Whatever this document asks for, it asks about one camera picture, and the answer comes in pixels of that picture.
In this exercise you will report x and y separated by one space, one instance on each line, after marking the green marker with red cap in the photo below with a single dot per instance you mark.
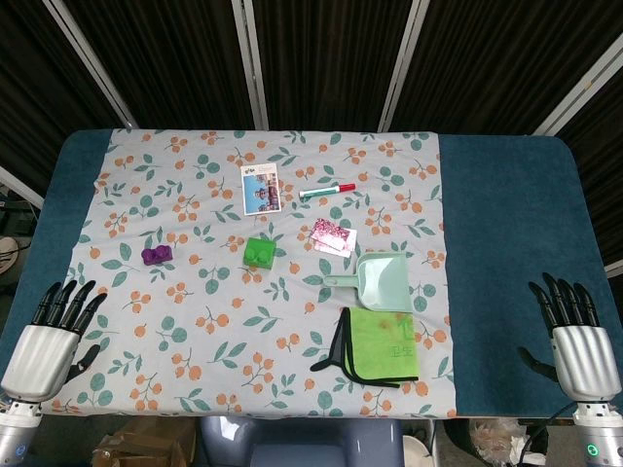
323 191

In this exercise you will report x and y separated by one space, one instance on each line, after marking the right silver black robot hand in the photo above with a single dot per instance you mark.
581 360

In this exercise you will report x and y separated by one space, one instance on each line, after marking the teal blue table cover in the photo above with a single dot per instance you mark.
511 219

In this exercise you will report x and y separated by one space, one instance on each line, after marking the floral printed tablecloth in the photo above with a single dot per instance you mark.
194 204

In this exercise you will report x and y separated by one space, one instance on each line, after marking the green cloth with black trim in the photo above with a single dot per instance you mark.
389 348

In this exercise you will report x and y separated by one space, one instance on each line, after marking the white plastic bag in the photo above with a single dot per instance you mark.
496 438

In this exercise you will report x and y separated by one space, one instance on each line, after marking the purple toy block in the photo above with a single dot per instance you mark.
157 256

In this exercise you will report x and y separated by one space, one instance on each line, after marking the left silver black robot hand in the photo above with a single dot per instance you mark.
41 357

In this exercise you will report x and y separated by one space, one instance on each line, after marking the white partition frame post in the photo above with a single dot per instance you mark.
253 63
90 63
584 87
401 63
22 187

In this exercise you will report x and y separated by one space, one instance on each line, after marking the brown cardboard box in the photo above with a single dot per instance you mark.
141 445

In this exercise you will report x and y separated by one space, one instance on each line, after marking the green toy block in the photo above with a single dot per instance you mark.
259 253

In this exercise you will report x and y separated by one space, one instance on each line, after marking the mint green dustpan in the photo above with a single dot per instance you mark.
384 282

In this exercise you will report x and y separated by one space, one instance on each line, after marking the photo postcard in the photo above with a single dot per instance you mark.
262 190

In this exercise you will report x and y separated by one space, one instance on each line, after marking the blue-grey robot torso base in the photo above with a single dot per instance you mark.
302 442

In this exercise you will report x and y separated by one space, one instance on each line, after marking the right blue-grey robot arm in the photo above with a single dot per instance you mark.
597 435

